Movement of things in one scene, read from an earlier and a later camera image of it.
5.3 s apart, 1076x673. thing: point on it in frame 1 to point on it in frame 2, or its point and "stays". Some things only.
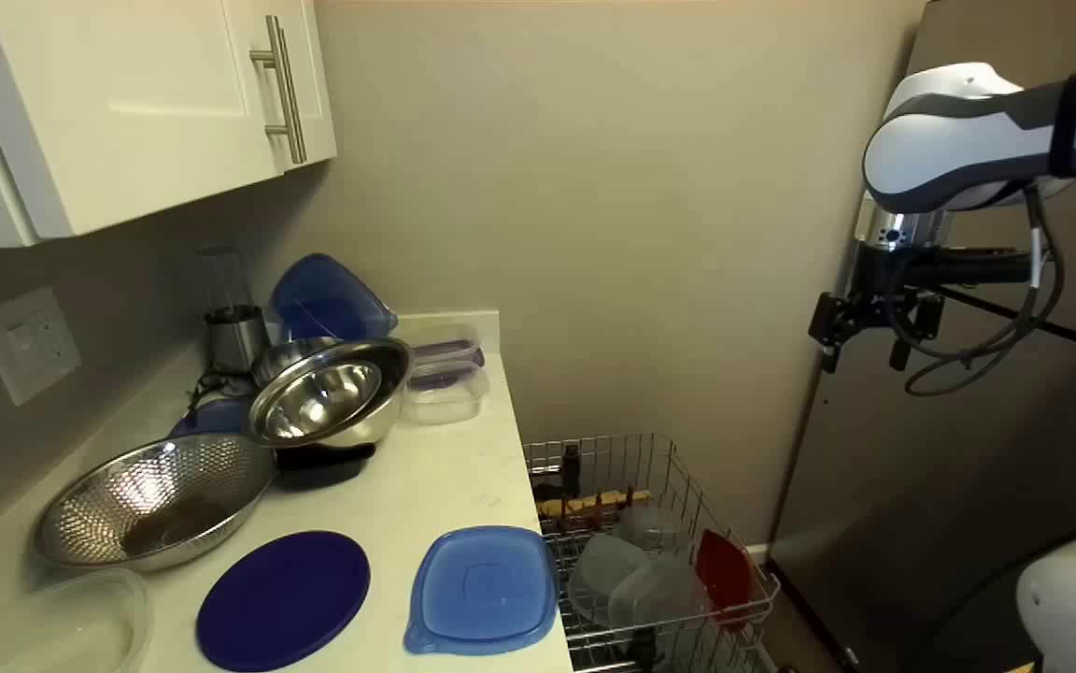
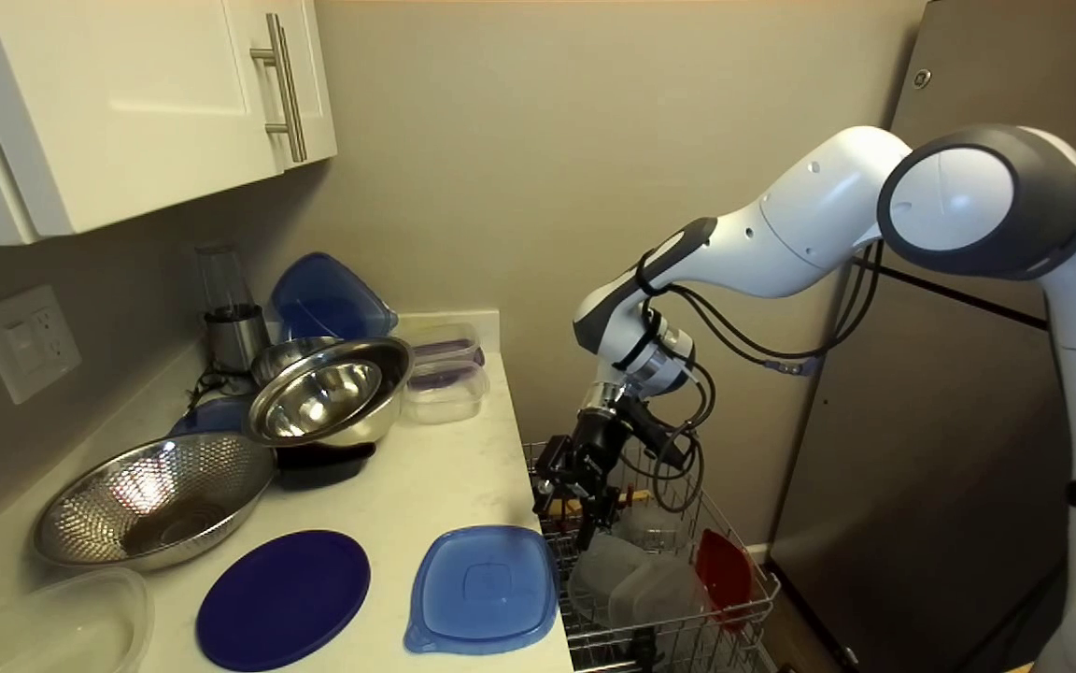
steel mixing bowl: (329, 396) stays
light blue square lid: (483, 587) stays
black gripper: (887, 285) to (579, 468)
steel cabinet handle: (284, 84) stays
